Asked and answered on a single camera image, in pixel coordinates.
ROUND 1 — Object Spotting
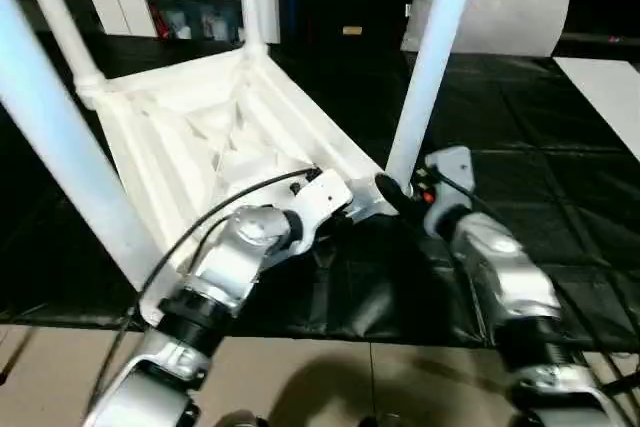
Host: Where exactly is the white plastic table top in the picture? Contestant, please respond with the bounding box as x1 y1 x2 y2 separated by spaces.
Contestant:
77 44 402 290

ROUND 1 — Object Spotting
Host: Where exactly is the black work mat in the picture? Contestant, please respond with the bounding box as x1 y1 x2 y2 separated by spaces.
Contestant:
0 31 640 354

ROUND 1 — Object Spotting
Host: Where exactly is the white board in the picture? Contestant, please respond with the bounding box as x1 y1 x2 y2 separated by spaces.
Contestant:
552 54 640 164

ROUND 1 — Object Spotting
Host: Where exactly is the grey white pillow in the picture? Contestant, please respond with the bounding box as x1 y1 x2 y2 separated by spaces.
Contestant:
399 0 577 59

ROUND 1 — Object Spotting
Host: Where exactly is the black metal floor bar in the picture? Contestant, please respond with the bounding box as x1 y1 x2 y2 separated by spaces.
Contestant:
0 325 33 390

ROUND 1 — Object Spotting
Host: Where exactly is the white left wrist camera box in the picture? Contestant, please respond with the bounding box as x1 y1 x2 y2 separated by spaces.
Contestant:
284 168 354 254

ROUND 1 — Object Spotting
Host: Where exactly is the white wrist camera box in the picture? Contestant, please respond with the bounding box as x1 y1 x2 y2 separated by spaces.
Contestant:
414 144 475 240
284 168 354 254

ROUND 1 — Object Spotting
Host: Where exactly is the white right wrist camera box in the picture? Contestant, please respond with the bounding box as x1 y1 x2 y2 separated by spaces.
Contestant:
414 144 475 240

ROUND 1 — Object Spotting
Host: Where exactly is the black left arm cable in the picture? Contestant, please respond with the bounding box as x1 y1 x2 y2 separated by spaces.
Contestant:
94 166 323 418

